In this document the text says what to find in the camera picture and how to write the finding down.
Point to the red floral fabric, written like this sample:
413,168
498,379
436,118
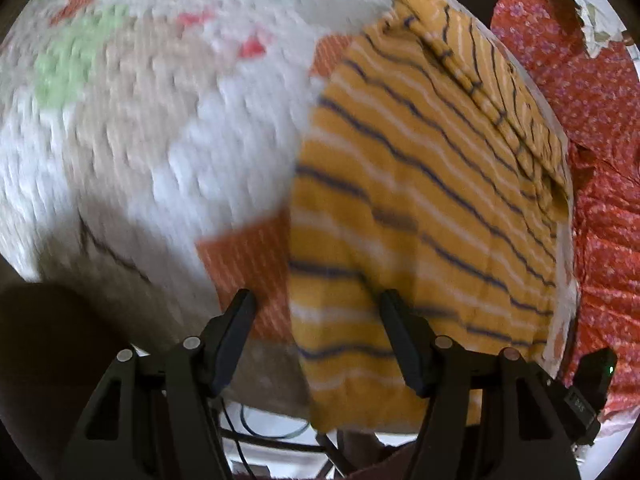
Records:
597,103

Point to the white floral crumpled cloth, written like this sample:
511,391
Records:
602,26

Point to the white quilted heart-pattern mat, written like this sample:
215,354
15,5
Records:
148,151

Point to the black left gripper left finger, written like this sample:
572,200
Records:
152,417

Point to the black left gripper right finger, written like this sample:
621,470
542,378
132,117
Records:
487,415

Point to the yellow striped small garment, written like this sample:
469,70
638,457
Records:
428,168

